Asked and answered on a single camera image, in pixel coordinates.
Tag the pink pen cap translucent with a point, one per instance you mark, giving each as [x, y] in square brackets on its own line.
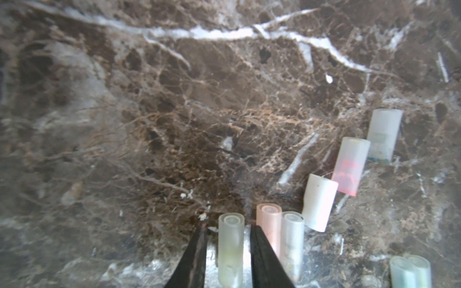
[230, 249]

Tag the white pen cap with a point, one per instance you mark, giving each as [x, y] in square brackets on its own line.
[318, 202]

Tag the yellow marker pen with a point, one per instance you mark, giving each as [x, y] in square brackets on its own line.
[423, 271]

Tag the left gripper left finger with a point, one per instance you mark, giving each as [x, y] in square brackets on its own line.
[190, 272]

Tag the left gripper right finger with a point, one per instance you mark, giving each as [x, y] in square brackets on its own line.
[267, 271]

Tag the translucent pen cap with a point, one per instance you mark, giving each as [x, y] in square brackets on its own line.
[292, 244]

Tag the green marker pen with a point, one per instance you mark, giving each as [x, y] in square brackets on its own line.
[402, 272]

